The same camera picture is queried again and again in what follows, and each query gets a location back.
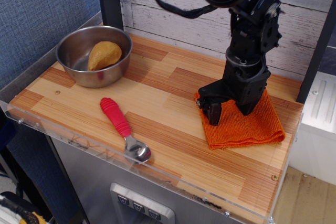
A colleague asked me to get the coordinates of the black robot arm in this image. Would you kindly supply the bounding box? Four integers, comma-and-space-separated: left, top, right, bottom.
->
197, 0, 281, 125

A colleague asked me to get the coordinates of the clear acrylic table guard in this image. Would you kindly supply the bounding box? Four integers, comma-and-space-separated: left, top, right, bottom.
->
0, 11, 305, 224

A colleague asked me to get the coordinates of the black vertical frame post right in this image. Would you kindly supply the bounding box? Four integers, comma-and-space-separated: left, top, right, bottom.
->
296, 0, 335, 104

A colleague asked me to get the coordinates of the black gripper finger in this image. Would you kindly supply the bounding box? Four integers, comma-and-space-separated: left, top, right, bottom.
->
205, 103, 222, 125
236, 89, 265, 115

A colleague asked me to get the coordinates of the black yellow object on floor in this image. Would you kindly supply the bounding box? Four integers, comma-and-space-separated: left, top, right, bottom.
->
1, 191, 48, 224

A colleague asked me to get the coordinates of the red handled metal spoon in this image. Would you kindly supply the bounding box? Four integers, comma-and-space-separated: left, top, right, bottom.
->
100, 98, 151, 164

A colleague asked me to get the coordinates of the silver button control panel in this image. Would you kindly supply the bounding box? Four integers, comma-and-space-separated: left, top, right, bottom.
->
110, 183, 175, 223

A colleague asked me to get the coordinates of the white ribbed side appliance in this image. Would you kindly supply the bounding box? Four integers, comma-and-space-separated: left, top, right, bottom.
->
289, 72, 335, 184

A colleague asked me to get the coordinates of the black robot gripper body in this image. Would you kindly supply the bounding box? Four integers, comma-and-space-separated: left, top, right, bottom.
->
197, 57, 270, 114

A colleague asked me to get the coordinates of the orange cloth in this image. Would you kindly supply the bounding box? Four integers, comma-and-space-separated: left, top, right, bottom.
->
200, 90, 286, 150

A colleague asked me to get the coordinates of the stainless steel pot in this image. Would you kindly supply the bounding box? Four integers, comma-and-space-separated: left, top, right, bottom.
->
56, 26, 132, 88

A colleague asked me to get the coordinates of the tan plastic pear toy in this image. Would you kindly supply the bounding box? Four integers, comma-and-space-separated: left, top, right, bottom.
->
88, 41, 122, 71

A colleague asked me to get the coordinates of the stainless steel toy cabinet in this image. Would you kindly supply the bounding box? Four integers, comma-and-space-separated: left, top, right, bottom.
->
51, 138, 238, 223

